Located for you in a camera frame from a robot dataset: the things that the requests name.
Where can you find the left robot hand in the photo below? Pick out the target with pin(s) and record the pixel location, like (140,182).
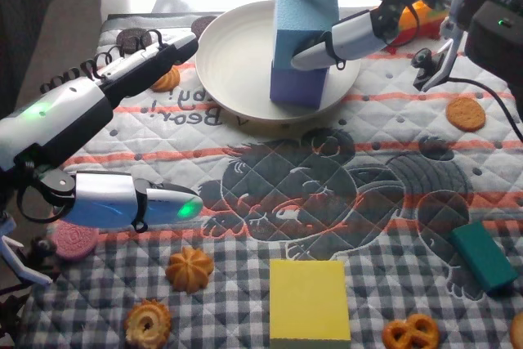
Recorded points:
(53,120)

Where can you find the blue sponge block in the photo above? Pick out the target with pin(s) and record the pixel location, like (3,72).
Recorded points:
(302,10)

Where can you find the purple foam block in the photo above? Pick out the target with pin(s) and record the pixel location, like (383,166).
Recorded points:
(298,85)

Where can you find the white round plate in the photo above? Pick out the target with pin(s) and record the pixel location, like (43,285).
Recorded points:
(233,63)

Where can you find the orange toy brick figure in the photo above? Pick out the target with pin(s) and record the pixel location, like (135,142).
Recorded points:
(425,24)

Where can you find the dark chocolate sandwich cookie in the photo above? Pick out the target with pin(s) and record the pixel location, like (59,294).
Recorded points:
(202,25)
(130,40)

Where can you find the golden butter cookie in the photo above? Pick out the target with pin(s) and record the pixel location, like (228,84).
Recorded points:
(167,81)

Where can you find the pink sandwich cookie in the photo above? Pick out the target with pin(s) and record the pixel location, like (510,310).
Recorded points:
(75,242)

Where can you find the round brown biscuit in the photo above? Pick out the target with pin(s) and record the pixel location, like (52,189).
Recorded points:
(466,114)

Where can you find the swirl butter cookie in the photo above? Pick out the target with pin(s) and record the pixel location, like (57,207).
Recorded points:
(190,269)

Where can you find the grey bear print quilt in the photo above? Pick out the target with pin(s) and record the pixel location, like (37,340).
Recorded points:
(261,185)

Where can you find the teal foam block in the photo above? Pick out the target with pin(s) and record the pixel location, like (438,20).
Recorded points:
(484,259)

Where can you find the yellow foam block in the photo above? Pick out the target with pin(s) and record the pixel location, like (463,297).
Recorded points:
(308,300)

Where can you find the pretzel shaped cookie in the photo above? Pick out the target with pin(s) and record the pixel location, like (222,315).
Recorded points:
(410,332)

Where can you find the round golden cookie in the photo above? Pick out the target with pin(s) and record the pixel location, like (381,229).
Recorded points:
(518,330)

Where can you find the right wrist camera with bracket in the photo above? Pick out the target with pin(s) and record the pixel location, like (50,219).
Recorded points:
(427,65)

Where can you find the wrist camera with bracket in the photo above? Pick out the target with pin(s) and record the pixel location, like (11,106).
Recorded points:
(427,65)
(16,259)

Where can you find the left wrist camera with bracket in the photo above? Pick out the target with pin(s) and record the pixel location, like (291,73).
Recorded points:
(16,259)

